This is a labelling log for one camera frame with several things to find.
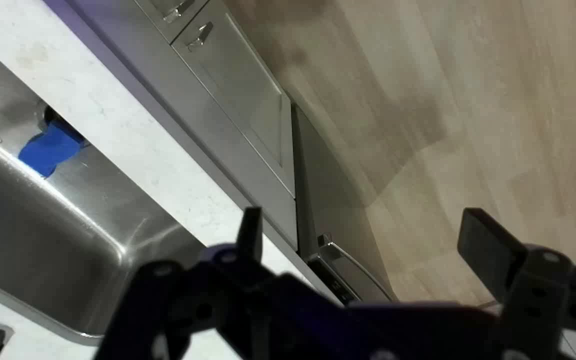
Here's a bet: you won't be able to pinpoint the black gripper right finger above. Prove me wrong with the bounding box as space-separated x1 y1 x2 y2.
455 205 576 360

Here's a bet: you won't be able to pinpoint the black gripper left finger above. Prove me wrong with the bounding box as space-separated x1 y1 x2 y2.
94 205 339 360

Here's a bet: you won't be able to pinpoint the stainless steel sink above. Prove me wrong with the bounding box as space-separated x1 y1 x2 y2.
0 32 212 346

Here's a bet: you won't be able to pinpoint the stainless steel dishwasher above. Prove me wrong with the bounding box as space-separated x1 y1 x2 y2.
291 105 397 306

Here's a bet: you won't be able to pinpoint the blue sponge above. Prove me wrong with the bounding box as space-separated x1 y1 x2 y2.
16 117 88 179

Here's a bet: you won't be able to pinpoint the grey island cabinet fronts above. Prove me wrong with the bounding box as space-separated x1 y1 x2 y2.
134 0 299 250

